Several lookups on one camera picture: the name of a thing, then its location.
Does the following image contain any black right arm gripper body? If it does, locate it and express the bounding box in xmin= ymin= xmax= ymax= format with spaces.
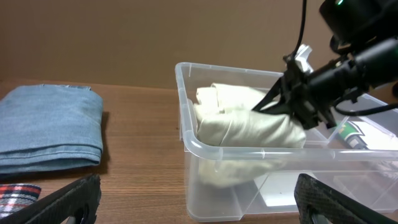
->
xmin=280 ymin=56 xmax=338 ymax=129

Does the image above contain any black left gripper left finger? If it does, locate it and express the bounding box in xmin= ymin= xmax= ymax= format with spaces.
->
xmin=1 ymin=174 xmax=101 ymax=224

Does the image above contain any folded red plaid shirt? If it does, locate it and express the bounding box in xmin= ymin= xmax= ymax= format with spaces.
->
xmin=1 ymin=184 xmax=42 ymax=218

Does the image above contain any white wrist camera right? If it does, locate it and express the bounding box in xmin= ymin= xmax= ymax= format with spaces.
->
xmin=295 ymin=44 xmax=313 ymax=73

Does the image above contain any cream garment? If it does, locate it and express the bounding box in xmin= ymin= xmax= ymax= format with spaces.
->
xmin=193 ymin=83 xmax=307 ymax=188

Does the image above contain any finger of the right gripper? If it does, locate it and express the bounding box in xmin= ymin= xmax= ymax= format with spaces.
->
xmin=252 ymin=78 xmax=292 ymax=114

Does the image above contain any white printed t-shirt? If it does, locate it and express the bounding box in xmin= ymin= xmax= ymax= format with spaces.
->
xmin=338 ymin=121 xmax=397 ymax=150

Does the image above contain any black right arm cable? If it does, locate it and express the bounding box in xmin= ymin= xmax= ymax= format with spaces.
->
xmin=290 ymin=0 xmax=398 ymax=118

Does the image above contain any clear plastic storage bin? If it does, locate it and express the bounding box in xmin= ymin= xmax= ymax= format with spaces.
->
xmin=175 ymin=62 xmax=397 ymax=222

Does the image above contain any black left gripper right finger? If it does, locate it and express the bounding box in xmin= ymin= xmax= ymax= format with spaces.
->
xmin=294 ymin=174 xmax=397 ymax=224

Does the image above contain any folded blue denim garment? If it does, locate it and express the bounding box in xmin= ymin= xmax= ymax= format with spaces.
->
xmin=1 ymin=84 xmax=103 ymax=174

